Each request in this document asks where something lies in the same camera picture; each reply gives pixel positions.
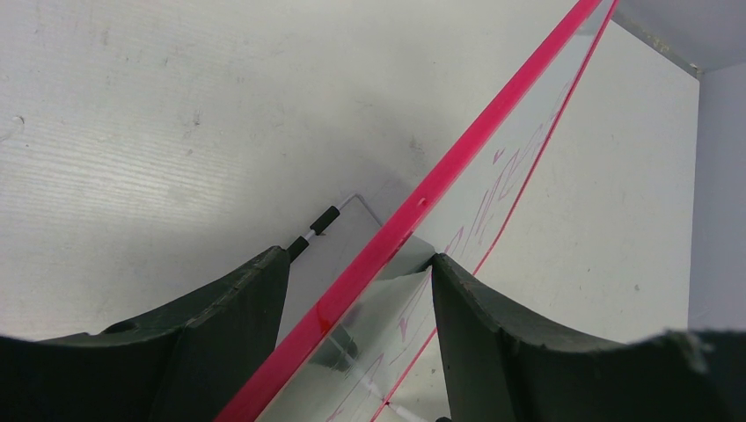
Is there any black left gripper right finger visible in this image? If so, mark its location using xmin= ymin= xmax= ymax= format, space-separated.
xmin=431 ymin=254 xmax=745 ymax=421

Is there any white marker pen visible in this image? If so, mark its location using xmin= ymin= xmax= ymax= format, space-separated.
xmin=363 ymin=379 xmax=427 ymax=422

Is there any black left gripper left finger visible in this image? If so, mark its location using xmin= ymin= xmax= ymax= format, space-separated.
xmin=1 ymin=246 xmax=290 ymax=421

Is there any pink framed whiteboard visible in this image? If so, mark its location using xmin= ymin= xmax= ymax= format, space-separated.
xmin=218 ymin=1 xmax=615 ymax=421

